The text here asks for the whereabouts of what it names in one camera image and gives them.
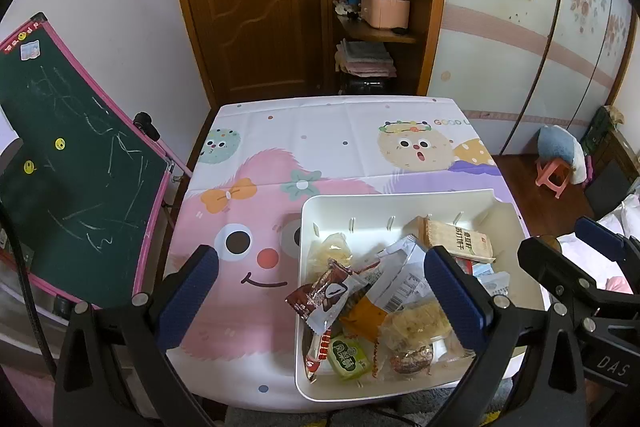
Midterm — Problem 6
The stack of folded cloths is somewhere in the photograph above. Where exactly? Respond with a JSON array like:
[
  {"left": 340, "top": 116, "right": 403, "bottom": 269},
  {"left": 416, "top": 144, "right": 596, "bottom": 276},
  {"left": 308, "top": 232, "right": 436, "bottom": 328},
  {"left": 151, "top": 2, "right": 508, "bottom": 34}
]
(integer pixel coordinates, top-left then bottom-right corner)
[{"left": 335, "top": 38, "right": 397, "bottom": 76}]

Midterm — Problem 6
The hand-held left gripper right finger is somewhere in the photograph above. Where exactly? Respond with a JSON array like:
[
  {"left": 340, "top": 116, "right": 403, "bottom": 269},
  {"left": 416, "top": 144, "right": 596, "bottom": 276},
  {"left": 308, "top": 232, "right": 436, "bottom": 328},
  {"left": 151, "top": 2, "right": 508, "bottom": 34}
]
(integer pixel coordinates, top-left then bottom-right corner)
[{"left": 424, "top": 246, "right": 596, "bottom": 427}]

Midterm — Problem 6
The blue plush cushion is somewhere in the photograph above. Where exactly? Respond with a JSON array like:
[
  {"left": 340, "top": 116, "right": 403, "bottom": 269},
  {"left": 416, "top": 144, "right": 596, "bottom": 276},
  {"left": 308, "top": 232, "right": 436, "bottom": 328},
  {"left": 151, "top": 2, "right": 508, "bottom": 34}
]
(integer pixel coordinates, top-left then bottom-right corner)
[{"left": 537, "top": 125, "right": 587, "bottom": 185}]

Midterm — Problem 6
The black cable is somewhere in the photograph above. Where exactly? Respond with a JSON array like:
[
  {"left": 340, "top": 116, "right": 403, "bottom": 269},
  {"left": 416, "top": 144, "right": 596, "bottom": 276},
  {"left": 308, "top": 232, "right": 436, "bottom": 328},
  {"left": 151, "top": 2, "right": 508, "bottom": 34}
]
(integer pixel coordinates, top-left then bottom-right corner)
[{"left": 0, "top": 202, "right": 57, "bottom": 373}]

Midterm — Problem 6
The beige biscuit packet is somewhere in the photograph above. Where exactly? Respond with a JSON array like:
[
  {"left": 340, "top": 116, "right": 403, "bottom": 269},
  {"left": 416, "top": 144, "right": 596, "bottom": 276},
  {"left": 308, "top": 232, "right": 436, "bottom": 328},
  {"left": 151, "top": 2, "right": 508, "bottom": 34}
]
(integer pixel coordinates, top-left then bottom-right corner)
[{"left": 405, "top": 216, "right": 493, "bottom": 264}]

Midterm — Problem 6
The green chalkboard with pink frame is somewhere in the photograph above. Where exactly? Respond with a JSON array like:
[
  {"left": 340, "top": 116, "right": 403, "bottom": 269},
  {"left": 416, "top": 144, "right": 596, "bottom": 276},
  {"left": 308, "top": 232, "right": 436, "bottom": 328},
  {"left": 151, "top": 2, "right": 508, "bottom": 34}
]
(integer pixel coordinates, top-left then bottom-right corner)
[{"left": 0, "top": 12, "right": 193, "bottom": 310}]

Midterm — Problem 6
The pink plastic stool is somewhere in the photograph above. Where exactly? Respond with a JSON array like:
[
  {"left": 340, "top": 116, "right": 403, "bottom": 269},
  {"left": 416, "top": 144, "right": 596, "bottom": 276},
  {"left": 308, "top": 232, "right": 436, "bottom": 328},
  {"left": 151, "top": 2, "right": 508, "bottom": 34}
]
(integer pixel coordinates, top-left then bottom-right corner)
[{"left": 535, "top": 158, "right": 572, "bottom": 199}]

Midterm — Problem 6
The yellow puffed snack packet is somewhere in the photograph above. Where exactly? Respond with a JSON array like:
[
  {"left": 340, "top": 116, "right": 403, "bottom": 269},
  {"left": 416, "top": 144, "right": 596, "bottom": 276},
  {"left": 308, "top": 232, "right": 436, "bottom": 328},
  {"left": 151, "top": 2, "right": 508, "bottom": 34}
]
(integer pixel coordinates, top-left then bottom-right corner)
[{"left": 306, "top": 232, "right": 351, "bottom": 283}]

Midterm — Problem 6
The black box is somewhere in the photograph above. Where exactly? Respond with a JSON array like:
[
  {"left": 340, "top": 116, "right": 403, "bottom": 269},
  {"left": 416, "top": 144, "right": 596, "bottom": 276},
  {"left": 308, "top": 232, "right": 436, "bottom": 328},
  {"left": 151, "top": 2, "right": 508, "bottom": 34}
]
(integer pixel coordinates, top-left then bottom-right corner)
[{"left": 342, "top": 77, "right": 396, "bottom": 95}]

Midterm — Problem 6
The dark chocolate cake packet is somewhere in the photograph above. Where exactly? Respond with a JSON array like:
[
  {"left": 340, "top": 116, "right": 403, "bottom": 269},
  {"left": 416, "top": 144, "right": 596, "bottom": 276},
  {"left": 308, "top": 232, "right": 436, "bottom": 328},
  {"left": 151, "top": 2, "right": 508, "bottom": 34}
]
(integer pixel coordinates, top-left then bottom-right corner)
[{"left": 387, "top": 342, "right": 436, "bottom": 375}]

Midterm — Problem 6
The brown wooden door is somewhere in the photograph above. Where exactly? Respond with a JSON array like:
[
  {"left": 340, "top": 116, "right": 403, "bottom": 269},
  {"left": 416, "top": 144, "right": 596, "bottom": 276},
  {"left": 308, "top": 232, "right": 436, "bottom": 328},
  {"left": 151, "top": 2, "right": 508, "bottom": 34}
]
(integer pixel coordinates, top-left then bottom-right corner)
[{"left": 165, "top": 0, "right": 333, "bottom": 108}]

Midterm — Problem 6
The white plastic tray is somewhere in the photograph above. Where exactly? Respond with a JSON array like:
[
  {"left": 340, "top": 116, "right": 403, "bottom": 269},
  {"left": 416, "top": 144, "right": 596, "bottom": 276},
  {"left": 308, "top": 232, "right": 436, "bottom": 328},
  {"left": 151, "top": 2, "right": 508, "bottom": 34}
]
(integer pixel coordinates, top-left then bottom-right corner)
[{"left": 295, "top": 188, "right": 543, "bottom": 403}]

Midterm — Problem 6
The yellow crispy snack packet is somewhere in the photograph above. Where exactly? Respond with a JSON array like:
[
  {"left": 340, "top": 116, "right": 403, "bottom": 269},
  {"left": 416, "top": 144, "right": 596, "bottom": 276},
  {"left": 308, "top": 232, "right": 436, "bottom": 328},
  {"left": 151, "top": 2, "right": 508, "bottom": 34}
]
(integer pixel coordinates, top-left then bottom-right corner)
[{"left": 380, "top": 299, "right": 453, "bottom": 350}]

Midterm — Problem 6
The red cookie packet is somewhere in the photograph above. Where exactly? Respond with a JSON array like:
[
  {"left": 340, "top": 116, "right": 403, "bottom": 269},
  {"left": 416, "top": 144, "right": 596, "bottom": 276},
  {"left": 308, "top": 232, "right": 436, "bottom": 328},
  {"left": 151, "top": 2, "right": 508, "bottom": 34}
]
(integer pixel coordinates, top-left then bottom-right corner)
[{"left": 305, "top": 327, "right": 333, "bottom": 380}]

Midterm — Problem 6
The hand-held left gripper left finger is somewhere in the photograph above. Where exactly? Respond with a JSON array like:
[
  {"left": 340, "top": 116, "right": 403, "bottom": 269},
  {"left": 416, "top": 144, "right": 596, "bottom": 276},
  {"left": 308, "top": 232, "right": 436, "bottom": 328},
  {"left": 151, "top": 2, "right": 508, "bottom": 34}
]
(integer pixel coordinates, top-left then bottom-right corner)
[{"left": 52, "top": 244, "right": 221, "bottom": 427}]

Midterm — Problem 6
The brown white snack packet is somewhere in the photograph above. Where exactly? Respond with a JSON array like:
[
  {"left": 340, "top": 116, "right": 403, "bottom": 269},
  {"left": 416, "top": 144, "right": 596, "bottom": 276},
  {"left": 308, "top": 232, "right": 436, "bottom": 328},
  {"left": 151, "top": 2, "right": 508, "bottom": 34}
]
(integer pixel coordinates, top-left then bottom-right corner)
[{"left": 286, "top": 259, "right": 368, "bottom": 335}]

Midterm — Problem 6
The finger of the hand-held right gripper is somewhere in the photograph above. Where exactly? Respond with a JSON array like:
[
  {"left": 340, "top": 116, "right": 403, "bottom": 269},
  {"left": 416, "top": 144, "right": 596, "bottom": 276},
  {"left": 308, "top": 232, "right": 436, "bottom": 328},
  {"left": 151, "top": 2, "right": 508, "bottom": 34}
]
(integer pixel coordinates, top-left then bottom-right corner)
[
  {"left": 574, "top": 217, "right": 640, "bottom": 293},
  {"left": 517, "top": 237, "right": 601, "bottom": 303}
]

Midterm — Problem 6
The green bag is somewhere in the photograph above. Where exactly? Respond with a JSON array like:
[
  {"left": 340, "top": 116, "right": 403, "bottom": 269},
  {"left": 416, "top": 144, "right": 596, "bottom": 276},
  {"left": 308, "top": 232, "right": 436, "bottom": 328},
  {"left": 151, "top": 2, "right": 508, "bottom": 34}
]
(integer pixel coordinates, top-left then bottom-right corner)
[{"left": 580, "top": 106, "right": 623, "bottom": 155}]

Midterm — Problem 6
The green snack packet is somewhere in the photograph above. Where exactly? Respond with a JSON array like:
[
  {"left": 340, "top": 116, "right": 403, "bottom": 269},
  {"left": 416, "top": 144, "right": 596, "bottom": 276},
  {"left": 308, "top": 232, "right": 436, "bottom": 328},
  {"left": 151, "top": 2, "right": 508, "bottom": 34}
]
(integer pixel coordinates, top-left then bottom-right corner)
[{"left": 327, "top": 334, "right": 372, "bottom": 380}]

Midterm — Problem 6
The black easel clamp knob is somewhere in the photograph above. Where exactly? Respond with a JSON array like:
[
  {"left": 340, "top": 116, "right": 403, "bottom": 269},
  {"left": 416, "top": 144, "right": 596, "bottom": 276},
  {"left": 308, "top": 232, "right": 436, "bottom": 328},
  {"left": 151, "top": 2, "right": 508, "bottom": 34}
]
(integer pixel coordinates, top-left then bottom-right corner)
[{"left": 132, "top": 112, "right": 162, "bottom": 142}]

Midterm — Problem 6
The wooden bedpost knob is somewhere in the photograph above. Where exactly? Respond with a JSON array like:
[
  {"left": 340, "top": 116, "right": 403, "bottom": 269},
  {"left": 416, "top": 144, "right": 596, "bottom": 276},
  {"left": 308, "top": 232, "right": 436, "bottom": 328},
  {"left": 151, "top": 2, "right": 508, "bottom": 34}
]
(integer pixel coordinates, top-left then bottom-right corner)
[{"left": 532, "top": 233, "right": 562, "bottom": 258}]

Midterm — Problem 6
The floral sliding wardrobe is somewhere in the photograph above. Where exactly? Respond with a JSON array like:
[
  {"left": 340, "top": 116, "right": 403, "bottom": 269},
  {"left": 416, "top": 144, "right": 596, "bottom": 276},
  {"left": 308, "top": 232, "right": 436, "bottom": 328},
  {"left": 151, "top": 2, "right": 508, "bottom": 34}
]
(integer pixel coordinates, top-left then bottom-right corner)
[{"left": 427, "top": 0, "right": 640, "bottom": 158}]

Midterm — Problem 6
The wooden corner shelf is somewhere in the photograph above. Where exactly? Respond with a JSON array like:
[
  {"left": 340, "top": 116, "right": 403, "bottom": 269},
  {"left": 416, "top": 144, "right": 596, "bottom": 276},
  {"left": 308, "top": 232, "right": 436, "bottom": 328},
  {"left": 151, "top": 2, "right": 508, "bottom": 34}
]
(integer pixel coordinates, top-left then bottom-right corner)
[{"left": 325, "top": 0, "right": 451, "bottom": 96}]

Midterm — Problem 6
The cartoon printed tablecloth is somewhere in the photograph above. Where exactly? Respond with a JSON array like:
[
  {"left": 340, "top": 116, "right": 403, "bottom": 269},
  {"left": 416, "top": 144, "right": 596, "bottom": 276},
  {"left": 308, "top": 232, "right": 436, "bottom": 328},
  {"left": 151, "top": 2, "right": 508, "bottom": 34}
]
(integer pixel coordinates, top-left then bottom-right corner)
[{"left": 162, "top": 95, "right": 543, "bottom": 410}]

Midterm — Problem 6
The orange snack packet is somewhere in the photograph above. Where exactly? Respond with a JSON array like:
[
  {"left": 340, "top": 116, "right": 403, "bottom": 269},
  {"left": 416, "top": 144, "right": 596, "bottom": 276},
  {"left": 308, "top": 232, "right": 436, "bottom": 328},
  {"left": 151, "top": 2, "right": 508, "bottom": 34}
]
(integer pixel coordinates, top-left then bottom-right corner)
[{"left": 340, "top": 294, "right": 391, "bottom": 343}]

